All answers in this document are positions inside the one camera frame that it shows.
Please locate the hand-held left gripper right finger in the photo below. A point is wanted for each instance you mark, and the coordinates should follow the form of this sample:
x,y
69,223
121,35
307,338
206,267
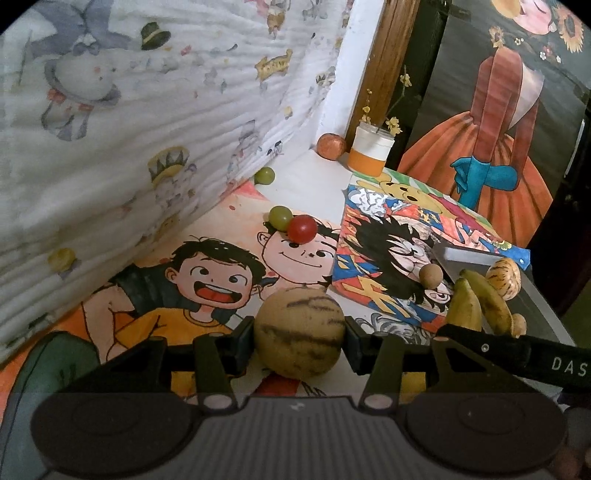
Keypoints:
x,y
355,344

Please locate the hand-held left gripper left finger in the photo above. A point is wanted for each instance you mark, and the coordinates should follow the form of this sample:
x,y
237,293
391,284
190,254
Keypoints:
x,y
242,339

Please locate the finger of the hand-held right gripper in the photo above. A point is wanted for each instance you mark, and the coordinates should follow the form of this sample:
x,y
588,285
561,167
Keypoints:
x,y
489,350

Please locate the long yellow banana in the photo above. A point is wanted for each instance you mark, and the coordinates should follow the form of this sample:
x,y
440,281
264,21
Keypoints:
x,y
494,304

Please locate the short yellow banana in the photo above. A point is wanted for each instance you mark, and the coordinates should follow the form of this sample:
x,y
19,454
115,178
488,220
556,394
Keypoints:
x,y
464,304

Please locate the round striped pepino melon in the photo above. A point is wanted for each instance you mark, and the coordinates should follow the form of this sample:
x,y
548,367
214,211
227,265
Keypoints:
x,y
300,332

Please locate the metal tray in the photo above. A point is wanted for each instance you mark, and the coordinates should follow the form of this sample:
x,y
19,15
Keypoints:
x,y
540,304

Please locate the pointed striped pepino melon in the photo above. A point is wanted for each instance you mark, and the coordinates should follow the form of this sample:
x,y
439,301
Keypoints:
x,y
503,278

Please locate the red cherry tomato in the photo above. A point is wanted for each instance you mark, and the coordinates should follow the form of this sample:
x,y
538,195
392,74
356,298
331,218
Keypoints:
x,y
302,228

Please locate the green grape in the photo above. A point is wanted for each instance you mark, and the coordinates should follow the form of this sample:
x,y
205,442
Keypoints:
x,y
264,175
280,217

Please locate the cartoon boys drawing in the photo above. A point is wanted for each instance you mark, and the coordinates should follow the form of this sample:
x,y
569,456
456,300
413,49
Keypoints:
x,y
207,258

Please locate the colourful manga drawing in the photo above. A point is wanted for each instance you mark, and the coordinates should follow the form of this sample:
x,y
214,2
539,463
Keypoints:
x,y
392,240

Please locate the white and orange jar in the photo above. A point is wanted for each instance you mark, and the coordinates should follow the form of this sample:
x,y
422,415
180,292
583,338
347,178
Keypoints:
x,y
369,152

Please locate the small orange-red apple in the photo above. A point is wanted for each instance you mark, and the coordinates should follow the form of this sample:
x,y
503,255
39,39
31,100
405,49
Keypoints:
x,y
331,146

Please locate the yellow flower sprig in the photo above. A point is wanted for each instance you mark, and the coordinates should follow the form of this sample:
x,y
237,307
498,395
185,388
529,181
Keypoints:
x,y
393,123

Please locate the printed white blanket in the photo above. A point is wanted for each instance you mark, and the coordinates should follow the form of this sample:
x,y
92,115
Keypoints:
x,y
138,115

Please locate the wall poster of dancing figure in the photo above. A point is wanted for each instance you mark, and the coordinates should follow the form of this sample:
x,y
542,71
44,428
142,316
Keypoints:
x,y
508,152

